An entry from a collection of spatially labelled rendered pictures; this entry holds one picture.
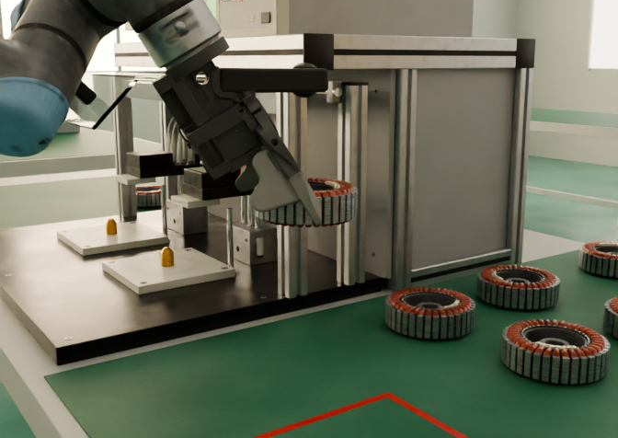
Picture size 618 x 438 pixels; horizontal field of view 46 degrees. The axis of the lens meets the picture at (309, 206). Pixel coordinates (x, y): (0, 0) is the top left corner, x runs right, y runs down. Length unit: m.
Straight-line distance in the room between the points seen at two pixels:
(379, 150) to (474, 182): 0.19
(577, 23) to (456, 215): 7.31
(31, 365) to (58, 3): 0.40
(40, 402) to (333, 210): 0.35
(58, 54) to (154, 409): 0.35
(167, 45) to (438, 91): 0.49
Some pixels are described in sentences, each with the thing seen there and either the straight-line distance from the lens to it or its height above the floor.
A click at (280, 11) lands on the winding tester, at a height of 1.15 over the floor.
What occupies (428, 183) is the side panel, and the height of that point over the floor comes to 0.90.
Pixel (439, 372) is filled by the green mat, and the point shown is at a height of 0.75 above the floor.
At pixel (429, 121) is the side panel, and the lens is 1.08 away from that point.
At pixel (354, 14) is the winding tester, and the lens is 1.11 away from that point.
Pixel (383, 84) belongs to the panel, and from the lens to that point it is 1.03.
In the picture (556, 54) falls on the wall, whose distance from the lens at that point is 8.53.
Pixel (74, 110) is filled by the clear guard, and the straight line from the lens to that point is 0.95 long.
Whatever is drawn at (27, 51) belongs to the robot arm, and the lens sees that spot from 0.70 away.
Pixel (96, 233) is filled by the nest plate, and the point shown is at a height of 0.78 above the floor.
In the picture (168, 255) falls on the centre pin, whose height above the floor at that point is 0.80.
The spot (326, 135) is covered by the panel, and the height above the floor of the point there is 0.97.
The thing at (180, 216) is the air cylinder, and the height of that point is 0.80.
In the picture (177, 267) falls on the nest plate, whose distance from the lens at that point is 1.09.
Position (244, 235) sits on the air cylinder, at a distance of 1.13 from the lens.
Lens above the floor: 1.08
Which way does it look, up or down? 11 degrees down
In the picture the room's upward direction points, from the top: straight up
